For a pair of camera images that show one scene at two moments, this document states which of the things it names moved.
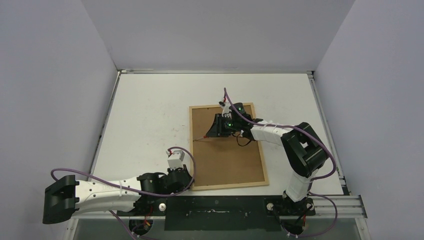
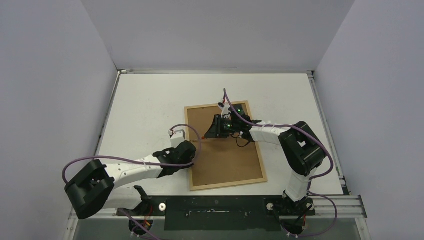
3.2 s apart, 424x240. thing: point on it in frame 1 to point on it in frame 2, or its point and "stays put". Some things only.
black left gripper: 169,171 to 189,161
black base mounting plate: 222,213 stays put
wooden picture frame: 222,162 stays put
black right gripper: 219,125 stays put
